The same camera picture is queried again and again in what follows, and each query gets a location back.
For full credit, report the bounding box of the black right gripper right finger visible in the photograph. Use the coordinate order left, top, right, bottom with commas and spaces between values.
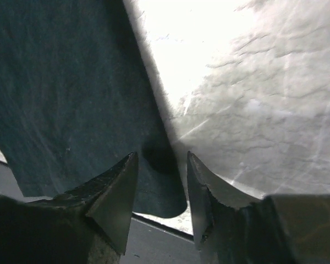
187, 152, 330, 263

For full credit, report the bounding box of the black t shirt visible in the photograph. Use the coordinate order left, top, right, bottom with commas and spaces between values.
0, 1, 187, 218

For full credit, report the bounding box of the black base crossbar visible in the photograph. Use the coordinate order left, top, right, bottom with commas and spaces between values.
0, 156, 201, 264

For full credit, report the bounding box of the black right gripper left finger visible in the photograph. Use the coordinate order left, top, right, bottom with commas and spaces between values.
0, 152, 138, 263

